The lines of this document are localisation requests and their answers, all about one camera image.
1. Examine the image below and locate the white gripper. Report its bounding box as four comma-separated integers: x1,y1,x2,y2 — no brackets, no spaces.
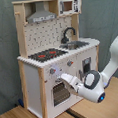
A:
61,74,81,94

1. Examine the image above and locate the white oven door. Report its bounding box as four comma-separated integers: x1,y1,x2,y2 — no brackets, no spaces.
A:
45,78,80,118

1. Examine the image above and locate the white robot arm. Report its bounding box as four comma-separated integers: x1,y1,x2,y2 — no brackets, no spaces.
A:
61,36,118,103

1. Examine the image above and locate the wooden toy kitchen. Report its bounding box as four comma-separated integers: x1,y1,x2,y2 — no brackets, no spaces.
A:
14,0,99,118

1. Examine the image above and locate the right stove knob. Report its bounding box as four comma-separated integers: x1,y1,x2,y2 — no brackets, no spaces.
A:
67,60,73,66

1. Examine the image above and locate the stove knob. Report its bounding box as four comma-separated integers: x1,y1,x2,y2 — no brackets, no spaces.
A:
50,68,56,75
67,60,73,66

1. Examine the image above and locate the left stove knob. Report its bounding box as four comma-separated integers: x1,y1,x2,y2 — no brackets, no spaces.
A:
50,68,56,75

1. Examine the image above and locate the grey toy sink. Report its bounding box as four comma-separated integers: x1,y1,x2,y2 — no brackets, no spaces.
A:
60,41,88,50

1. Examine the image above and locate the black toy stovetop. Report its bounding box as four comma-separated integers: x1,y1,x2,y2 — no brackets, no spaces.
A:
29,48,66,62

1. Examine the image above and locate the black toy faucet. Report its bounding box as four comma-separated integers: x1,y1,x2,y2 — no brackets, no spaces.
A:
61,27,75,44

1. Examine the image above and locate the green backdrop curtain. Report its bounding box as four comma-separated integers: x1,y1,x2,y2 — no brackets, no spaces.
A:
0,0,118,115

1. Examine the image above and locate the toy microwave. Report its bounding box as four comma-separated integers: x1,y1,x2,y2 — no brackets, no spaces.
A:
58,0,82,16

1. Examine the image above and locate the grey range hood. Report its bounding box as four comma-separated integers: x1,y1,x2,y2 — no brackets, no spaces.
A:
27,1,56,24

